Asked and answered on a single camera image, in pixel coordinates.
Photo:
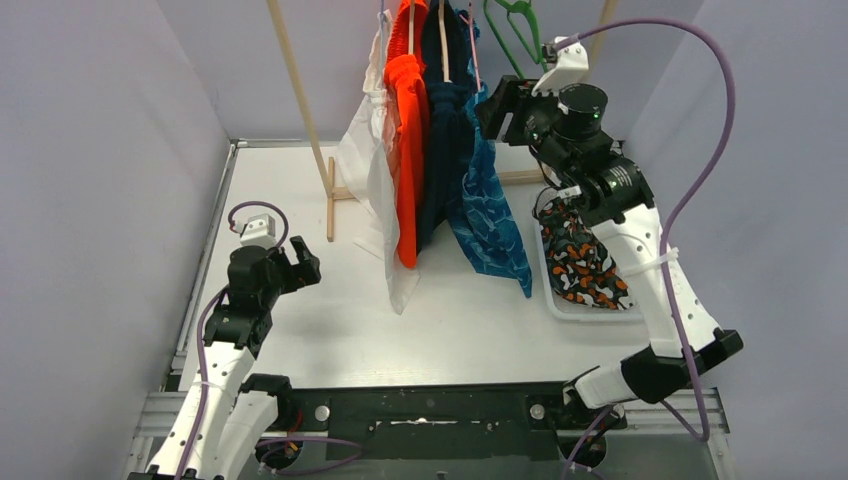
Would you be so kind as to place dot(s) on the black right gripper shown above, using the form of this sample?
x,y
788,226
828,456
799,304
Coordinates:
x,y
493,113

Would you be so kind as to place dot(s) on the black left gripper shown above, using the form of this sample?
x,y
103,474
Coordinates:
x,y
287,269

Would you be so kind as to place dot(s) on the green hanger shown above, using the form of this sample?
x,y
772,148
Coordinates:
x,y
522,20

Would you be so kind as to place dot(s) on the blue patterned shorts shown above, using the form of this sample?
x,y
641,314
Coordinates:
x,y
481,218

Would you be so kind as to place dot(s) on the camouflage orange grey shorts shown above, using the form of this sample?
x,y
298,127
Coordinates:
x,y
580,269

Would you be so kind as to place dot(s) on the clear plastic basket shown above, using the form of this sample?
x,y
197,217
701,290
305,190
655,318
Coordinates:
x,y
560,308

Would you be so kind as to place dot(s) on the pink hanger of blue shorts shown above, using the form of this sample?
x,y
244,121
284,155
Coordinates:
x,y
470,21

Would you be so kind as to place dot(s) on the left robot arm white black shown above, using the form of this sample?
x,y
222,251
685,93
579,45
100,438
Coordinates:
x,y
228,407

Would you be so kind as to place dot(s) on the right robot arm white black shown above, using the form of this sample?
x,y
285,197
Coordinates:
x,y
563,132

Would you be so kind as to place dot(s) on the navy blue shorts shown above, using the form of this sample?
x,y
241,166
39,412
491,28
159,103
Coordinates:
x,y
449,130

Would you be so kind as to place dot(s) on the wooden hanger of navy shorts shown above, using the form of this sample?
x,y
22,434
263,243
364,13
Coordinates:
x,y
444,55

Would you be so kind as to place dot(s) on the white shorts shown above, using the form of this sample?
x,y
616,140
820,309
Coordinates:
x,y
365,157

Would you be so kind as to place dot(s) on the wooden hanger of orange shorts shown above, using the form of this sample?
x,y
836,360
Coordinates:
x,y
411,27

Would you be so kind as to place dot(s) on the lilac hanger of white shorts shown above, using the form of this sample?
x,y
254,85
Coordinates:
x,y
381,19

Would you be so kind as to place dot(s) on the wooden clothes rack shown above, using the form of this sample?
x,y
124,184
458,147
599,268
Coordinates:
x,y
326,169

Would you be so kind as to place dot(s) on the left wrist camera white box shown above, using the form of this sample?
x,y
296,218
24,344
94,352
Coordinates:
x,y
259,231

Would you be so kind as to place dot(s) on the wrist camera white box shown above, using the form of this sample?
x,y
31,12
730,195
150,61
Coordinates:
x,y
259,231
568,61

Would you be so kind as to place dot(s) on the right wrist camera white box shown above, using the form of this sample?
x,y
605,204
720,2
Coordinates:
x,y
568,61

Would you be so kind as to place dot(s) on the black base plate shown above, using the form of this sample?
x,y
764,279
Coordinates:
x,y
448,422

